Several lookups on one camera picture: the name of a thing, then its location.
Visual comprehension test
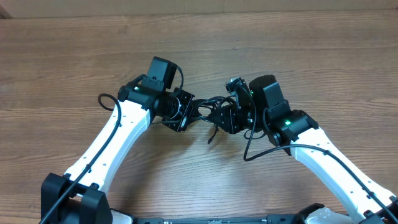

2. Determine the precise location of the black USB cable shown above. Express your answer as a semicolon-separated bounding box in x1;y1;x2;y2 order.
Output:
186;95;240;144

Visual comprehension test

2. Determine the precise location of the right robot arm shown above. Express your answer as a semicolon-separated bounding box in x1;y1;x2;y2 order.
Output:
209;75;397;223

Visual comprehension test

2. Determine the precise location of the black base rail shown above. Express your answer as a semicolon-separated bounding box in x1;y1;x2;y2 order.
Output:
133;214;305;224

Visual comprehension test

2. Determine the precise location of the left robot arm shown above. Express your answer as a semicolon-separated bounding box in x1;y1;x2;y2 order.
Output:
41;57;187;223

